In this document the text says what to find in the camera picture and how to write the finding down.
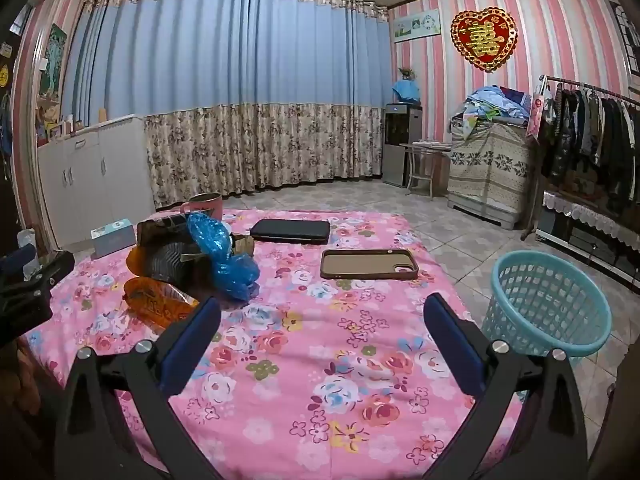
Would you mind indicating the blue bag on dispenser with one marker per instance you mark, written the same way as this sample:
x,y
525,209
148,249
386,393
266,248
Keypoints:
x,y
406,91

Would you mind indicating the blue plastic bag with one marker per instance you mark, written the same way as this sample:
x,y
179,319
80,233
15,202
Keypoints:
x,y
220,245

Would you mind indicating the brown phone case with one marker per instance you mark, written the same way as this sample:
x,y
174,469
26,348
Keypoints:
x,y
367,264

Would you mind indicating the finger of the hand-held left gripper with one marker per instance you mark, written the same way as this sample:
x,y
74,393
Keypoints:
x,y
22,260
30,300

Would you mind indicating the long landscape wall picture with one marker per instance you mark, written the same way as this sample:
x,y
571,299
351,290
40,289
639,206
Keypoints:
x,y
417,26

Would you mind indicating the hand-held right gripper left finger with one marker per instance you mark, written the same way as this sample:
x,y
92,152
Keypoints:
x,y
192,345

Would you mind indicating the grey water dispenser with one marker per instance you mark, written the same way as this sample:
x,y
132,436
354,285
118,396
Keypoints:
x,y
397,145

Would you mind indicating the pink mug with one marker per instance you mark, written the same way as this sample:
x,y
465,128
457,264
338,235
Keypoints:
x,y
205,206

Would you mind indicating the orange snack packet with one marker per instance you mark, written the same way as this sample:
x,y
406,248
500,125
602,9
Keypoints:
x,y
155,305

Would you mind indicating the red heart wall decoration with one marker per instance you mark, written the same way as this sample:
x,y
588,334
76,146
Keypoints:
x,y
484,37

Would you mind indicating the small metal side table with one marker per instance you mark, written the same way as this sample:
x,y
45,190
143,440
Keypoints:
x,y
425,160

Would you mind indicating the row of hanging clothes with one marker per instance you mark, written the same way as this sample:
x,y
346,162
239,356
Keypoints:
x,y
590,135

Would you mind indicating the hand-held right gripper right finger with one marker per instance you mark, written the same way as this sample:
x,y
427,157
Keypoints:
x,y
455,350

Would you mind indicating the dark wooden cabinet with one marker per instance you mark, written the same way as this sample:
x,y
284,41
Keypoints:
x,y
622,420

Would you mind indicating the pile of folded clothes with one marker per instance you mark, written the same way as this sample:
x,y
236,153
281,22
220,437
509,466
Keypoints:
x,y
492,102

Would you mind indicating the black zip pouch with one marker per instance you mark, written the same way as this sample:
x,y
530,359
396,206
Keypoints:
x,y
290,230

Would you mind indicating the person's left forearm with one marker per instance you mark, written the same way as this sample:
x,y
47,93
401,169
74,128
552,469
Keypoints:
x,y
20,400

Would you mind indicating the white cabinet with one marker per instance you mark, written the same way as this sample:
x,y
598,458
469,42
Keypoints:
x,y
90,170

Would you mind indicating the colourful wall poster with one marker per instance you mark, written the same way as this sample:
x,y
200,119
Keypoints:
x,y
52,60

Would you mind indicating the low cabinet with lace cloth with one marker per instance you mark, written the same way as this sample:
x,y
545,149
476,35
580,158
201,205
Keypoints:
x,y
575,230

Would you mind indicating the pink floral tablecloth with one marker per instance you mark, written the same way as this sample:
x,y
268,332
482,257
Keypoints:
x,y
300,360

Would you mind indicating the cabinet under patterned cloth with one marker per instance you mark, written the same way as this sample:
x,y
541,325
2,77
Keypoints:
x,y
487,170

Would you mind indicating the dark striped snack packet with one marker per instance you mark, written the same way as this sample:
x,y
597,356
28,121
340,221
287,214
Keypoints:
x,y
167,260

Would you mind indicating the framed wall picture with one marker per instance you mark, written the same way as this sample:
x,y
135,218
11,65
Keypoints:
x,y
627,35

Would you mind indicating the blue floral curtain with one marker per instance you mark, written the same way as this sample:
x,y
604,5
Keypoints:
x,y
225,85

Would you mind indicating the small potted plant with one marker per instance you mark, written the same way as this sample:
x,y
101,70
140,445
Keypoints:
x,y
406,73

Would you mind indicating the light blue plastic basket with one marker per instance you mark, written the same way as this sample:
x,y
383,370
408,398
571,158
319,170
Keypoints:
x,y
545,305

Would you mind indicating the light blue tissue box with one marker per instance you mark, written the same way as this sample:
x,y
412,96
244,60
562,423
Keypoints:
x,y
112,240

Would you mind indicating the tan wrapper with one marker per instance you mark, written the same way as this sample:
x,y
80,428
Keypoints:
x,y
243,244

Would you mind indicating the metal clothes rack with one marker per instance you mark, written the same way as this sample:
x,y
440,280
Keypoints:
x,y
533,195

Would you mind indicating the pink hanging gift bag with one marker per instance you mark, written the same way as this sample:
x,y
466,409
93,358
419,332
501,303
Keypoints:
x,y
536,112

